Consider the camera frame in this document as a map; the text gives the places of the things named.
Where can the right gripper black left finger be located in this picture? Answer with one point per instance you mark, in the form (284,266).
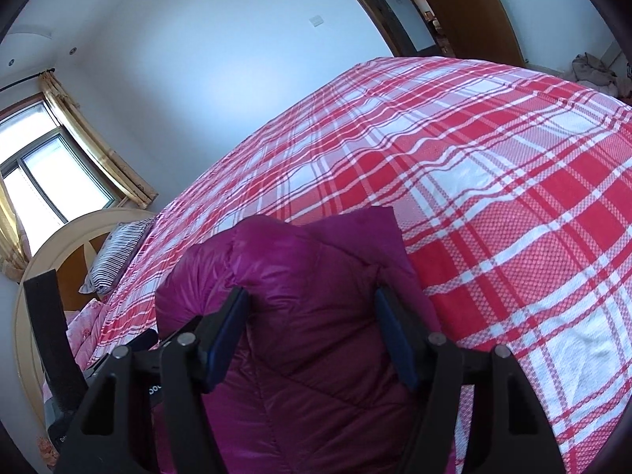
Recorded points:
(190,363)

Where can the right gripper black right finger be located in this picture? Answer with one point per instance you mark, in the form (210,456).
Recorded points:
(509,431)

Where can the magenta quilted down jacket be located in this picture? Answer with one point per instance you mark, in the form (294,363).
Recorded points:
(311,388)

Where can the clothes pile beside bed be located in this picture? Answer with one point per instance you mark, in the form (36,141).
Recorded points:
(47,451)

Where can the pink floral folded quilt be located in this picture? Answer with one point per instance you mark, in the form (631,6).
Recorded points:
(84,331)

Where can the cream wooden round headboard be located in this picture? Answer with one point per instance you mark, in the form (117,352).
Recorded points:
(50,256)

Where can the left yellow curtain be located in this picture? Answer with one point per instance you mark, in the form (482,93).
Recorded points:
(15,248)

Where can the yellow curtain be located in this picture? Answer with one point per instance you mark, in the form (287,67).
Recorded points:
(110,163)
(15,248)

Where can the striped pillow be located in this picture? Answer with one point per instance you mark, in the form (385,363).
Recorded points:
(114,257)

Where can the right yellow curtain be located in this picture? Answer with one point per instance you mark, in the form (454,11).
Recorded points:
(110,163)

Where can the red white plaid bedsheet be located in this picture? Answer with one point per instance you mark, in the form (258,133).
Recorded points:
(512,191)

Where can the grey cloth pile on floor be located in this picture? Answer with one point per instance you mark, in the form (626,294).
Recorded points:
(590,71)

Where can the brown wooden door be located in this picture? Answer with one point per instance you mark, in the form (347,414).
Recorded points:
(479,29)

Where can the window with metal frame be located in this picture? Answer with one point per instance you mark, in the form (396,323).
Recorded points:
(50,179)

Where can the dark wooden door frame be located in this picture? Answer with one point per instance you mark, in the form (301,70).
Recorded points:
(403,26)

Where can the white wall switch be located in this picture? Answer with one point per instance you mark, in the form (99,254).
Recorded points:
(316,21)

